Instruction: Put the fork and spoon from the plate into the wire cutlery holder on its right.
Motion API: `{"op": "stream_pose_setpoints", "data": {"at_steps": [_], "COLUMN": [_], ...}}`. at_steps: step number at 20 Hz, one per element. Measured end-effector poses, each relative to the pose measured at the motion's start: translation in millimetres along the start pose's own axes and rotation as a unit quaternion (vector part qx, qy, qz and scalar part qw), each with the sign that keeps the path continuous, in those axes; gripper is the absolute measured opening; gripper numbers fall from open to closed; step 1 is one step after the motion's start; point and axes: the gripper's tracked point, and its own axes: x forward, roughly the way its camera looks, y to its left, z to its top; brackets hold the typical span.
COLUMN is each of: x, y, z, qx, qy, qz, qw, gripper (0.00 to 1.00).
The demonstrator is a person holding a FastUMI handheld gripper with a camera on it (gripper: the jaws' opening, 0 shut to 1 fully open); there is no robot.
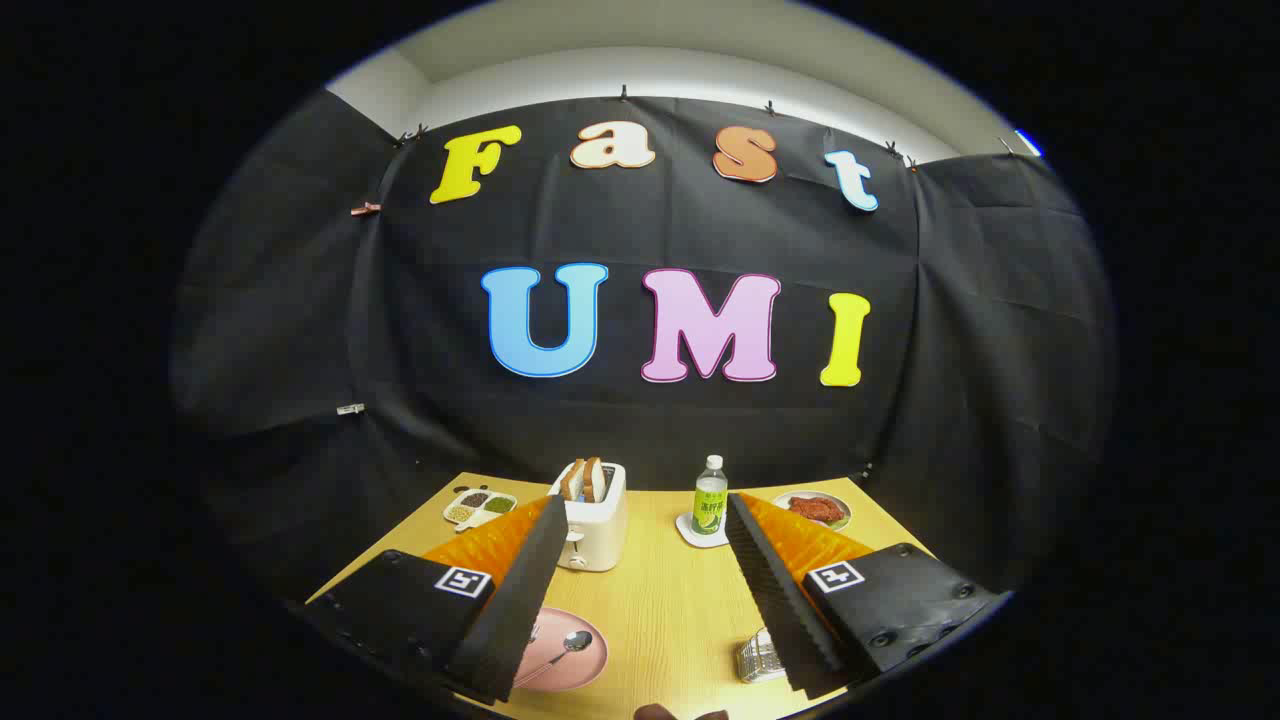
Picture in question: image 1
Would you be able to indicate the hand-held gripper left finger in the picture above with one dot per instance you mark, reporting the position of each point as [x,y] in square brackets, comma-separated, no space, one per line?
[520,600]

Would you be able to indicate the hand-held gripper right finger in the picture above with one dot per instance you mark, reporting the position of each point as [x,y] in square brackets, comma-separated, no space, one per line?
[775,590]

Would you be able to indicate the perforated metal tray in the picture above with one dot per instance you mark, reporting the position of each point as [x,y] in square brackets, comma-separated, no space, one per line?
[758,660]

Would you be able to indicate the brown meat cutlet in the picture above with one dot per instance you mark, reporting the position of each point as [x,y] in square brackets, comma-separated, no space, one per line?
[812,508]

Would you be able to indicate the white plate of food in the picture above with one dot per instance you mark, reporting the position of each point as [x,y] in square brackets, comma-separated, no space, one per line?
[842,520]

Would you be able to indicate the pink round plate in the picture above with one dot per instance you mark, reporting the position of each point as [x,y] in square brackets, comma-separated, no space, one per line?
[588,670]

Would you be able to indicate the white divided condiment dish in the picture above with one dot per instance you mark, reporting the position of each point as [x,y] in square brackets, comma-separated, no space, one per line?
[480,508]

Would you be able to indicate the white toaster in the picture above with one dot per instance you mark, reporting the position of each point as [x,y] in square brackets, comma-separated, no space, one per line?
[598,530]

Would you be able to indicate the green label drink bottle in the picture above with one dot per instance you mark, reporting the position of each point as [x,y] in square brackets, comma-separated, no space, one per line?
[710,505]

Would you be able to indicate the white square coaster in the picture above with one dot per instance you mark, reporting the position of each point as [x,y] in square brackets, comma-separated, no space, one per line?
[686,530]

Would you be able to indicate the toast bread slice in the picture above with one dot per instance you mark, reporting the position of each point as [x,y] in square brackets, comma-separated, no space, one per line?
[572,482]
[595,478]

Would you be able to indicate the black backdrop cloth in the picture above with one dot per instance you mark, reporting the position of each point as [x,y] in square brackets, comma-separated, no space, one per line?
[650,230]

